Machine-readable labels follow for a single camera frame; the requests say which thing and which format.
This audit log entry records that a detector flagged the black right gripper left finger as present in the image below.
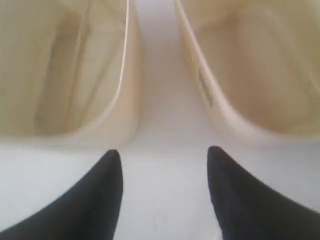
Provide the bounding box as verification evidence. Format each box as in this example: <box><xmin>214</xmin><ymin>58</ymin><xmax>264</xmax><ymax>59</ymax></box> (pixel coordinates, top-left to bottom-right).
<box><xmin>0</xmin><ymin>149</ymin><xmax>123</xmax><ymax>240</ymax></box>

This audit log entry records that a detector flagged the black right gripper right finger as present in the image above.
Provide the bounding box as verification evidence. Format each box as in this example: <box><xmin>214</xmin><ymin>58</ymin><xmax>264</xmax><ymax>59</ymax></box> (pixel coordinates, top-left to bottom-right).
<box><xmin>207</xmin><ymin>146</ymin><xmax>320</xmax><ymax>240</ymax></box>

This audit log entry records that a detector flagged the cream bin triangle mark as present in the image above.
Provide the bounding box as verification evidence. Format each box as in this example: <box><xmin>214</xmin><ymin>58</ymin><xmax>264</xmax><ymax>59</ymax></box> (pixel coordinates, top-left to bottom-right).
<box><xmin>0</xmin><ymin>0</ymin><xmax>143</xmax><ymax>148</ymax></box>

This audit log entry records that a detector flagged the cream bin square mark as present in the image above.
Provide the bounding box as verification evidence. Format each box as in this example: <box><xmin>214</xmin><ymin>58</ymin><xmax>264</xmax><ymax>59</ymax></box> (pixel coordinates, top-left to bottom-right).
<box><xmin>174</xmin><ymin>0</ymin><xmax>320</xmax><ymax>143</ymax></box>

